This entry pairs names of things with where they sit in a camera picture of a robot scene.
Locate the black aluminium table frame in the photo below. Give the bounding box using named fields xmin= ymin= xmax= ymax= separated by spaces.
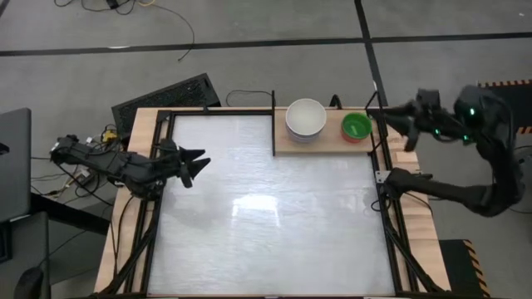
xmin=94 ymin=107 xmax=451 ymax=299

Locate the black perforated panel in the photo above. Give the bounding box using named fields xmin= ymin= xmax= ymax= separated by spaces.
xmin=111 ymin=72 xmax=222 ymax=136

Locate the green bowl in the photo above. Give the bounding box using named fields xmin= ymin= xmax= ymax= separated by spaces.
xmin=341 ymin=112 xmax=373 ymax=140

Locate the black desk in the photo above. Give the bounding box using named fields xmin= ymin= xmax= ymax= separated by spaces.
xmin=0 ymin=193 xmax=111 ymax=299

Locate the thin black floor cable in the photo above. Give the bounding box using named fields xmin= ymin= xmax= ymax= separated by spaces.
xmin=225 ymin=88 xmax=273 ymax=108

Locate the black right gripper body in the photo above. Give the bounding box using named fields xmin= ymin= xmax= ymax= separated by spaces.
xmin=405 ymin=99 xmax=445 ymax=136

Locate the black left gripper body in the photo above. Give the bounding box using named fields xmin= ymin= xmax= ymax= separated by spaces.
xmin=158 ymin=138 xmax=195 ymax=189

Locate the black monitor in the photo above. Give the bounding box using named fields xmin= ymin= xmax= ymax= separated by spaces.
xmin=0 ymin=107 xmax=33 ymax=224

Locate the wooden shelf board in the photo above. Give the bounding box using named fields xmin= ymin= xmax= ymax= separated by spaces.
xmin=273 ymin=106 xmax=375 ymax=154

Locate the orange bowl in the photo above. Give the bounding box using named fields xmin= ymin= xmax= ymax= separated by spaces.
xmin=342 ymin=131 xmax=367 ymax=145

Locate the white bowl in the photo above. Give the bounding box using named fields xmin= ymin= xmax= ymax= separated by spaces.
xmin=284 ymin=97 xmax=328 ymax=139

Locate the black computer mouse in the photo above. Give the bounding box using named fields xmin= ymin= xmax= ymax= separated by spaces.
xmin=13 ymin=266 xmax=46 ymax=299

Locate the black hazard-striped floor mat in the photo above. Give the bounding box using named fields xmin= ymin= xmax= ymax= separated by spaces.
xmin=438 ymin=238 xmax=491 ymax=299
xmin=475 ymin=79 xmax=532 ymax=136

